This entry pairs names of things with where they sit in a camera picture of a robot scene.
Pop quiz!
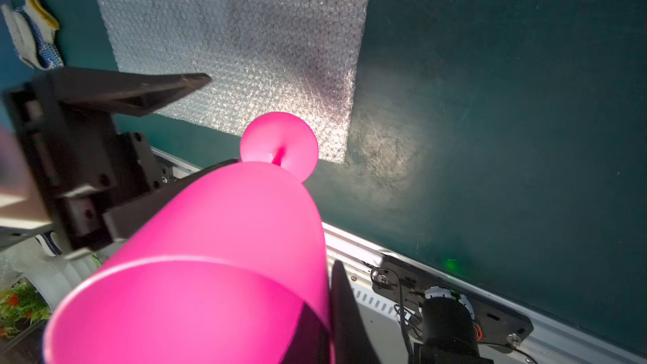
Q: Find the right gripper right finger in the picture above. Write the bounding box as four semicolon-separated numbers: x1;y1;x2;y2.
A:
330;261;380;364

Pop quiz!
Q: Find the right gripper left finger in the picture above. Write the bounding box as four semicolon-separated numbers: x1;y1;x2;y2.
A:
48;67;212;116

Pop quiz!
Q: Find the pink plastic wine glass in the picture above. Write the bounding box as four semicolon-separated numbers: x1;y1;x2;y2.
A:
44;112;333;363

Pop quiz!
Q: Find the clear bubble wrap sheet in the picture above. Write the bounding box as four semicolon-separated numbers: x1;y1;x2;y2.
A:
97;0;368;163

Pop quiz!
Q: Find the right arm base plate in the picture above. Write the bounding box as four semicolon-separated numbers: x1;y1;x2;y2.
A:
370;256;534;357

